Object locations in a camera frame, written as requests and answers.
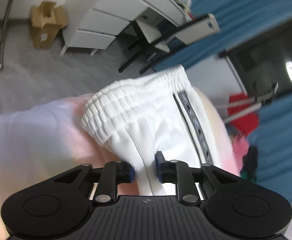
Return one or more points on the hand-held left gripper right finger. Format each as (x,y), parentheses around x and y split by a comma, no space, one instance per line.
(160,167)

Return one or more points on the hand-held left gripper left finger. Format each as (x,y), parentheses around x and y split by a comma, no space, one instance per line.
(130,173)

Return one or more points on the white shorts with striped band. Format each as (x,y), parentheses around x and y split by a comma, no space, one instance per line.
(141,110)

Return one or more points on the pink cloth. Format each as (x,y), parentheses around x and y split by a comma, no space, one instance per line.
(241,150)

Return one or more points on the green cloth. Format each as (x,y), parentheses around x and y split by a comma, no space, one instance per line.
(248,177)

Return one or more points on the black cloth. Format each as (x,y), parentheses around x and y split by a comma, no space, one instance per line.
(251,160)

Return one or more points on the red cloth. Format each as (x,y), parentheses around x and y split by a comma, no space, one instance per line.
(246,126)

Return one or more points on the silver tripod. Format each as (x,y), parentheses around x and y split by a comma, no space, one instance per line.
(246,110)

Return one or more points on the blue curtain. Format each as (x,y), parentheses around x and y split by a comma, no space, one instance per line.
(278,142)
(231,5)

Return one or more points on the white black chair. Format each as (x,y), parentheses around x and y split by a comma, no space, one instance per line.
(193,30)

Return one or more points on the dark window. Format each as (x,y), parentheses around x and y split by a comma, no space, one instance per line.
(263,55)

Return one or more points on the white dressing table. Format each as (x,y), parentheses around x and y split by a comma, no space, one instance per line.
(95,17)

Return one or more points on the cardboard box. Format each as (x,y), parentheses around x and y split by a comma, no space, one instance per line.
(43,27)

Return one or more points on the metal pipe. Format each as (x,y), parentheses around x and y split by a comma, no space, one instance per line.
(4,30)

